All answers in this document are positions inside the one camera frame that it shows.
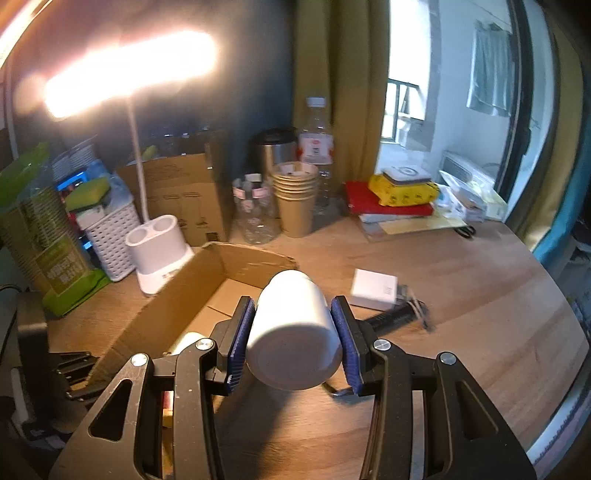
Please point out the stack of paper cups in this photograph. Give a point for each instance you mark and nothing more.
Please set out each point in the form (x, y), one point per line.
(295, 212)

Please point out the blue lit device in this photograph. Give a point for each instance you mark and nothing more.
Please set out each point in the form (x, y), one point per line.
(86, 242)
(71, 181)

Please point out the white packet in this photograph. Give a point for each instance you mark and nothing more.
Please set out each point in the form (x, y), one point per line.
(90, 216)

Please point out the white plastic basket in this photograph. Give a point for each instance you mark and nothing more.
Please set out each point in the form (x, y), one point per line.
(111, 240)

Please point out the white plastic bags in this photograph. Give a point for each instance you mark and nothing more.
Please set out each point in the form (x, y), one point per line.
(471, 198)

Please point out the white flat device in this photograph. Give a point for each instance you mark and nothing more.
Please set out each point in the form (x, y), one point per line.
(406, 174)

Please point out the balcony window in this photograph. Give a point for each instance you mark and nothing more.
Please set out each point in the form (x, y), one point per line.
(401, 106)

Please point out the white desk lamp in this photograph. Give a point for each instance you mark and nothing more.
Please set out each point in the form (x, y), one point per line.
(157, 258)

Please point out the yellow wet wipes pack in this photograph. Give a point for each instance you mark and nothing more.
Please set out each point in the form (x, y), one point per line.
(401, 194)

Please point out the yellow green sponge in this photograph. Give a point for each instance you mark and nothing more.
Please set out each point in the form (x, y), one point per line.
(87, 194)

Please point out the black door frame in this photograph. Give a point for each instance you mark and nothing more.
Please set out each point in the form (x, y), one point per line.
(526, 92)

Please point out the green tissue package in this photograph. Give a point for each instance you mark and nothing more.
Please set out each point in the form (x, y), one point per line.
(51, 258)

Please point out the white earbuds case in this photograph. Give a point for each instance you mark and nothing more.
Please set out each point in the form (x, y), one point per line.
(189, 344)

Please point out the yellow curtain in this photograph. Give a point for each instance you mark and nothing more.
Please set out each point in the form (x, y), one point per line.
(351, 92)
(554, 161)

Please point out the dark blue curtain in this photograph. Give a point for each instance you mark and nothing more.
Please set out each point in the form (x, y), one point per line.
(258, 69)

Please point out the white charger adapter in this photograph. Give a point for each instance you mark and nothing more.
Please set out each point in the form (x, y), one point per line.
(371, 288)

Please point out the teal curtain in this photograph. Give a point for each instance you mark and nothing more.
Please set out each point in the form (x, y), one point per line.
(554, 249)

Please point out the steel tumbler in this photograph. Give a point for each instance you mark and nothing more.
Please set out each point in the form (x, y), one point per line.
(272, 147)

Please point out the glass jar with pink stickers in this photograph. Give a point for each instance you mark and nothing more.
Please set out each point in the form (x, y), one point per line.
(256, 217)

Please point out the black scissors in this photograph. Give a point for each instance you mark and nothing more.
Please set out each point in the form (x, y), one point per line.
(467, 230)

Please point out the hanging pale clothing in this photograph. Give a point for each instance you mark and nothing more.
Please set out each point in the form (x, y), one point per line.
(489, 69)

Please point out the clear plastic bag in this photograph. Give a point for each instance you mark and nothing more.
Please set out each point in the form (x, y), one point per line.
(117, 189)

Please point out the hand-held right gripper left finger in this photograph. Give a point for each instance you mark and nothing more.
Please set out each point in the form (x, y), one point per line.
(242, 341)

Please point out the cardboard box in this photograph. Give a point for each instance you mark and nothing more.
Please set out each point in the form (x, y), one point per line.
(217, 267)

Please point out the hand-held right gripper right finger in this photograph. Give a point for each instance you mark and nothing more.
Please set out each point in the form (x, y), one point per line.
(344, 341)

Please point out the pale paper envelope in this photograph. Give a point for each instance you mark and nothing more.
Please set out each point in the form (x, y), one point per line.
(415, 226)

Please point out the clear plastic water bottle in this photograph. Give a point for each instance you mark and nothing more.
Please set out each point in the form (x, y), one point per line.
(316, 143)

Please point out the white pill bottle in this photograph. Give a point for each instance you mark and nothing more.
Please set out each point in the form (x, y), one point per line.
(291, 323)

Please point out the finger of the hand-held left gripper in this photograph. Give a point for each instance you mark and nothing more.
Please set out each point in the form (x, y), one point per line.
(81, 391)
(69, 361)

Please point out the red flat box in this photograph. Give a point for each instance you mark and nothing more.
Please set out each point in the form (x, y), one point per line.
(358, 198)

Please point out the black gadget with metal loop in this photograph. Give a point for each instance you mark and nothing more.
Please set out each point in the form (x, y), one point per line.
(392, 318)

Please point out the white appliance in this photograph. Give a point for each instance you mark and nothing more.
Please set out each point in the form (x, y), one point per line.
(466, 164)

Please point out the brown lamp carton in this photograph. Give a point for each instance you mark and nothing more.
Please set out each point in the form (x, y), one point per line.
(184, 198)

